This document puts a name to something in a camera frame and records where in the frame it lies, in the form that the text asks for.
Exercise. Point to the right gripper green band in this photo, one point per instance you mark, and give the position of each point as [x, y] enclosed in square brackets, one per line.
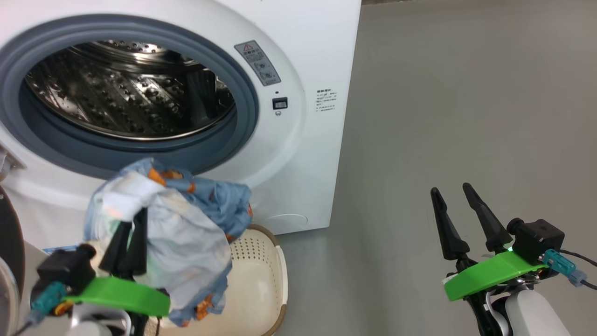
[489, 275]

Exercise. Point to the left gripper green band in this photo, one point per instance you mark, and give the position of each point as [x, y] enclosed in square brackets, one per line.
[121, 296]

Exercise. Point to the pale blue garment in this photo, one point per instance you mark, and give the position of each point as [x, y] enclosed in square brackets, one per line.
[186, 247]

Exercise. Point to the blue garment with orange print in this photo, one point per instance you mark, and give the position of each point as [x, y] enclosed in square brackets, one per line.
[224, 205]

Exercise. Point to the black round glass washer door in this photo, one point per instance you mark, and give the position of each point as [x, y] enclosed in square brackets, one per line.
[9, 242]

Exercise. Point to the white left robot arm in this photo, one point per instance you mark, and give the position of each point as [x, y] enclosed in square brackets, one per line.
[86, 326]

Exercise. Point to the cream perforated laundry basket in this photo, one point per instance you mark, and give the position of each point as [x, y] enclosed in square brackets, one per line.
[256, 284]

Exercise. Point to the grey rubber door gasket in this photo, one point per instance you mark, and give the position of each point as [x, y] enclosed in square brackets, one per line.
[242, 121]

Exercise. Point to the white front-load washing machine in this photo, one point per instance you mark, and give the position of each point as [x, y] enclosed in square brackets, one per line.
[317, 140]

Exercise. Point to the black door latch socket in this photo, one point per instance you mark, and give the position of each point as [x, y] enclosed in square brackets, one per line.
[280, 103]

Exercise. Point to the blue energy label sticker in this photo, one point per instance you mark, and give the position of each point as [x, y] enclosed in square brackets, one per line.
[60, 248]

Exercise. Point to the steel washer drum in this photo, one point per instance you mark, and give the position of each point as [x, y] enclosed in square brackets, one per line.
[121, 93]

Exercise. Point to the round filter cover panel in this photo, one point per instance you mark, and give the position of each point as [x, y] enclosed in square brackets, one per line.
[287, 221]

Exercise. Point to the white text sticker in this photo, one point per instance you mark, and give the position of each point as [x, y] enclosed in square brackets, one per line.
[326, 100]

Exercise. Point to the grey warning sticker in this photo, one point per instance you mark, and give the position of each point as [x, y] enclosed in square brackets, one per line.
[258, 62]

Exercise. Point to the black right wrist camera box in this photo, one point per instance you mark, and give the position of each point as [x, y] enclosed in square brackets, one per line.
[538, 240]

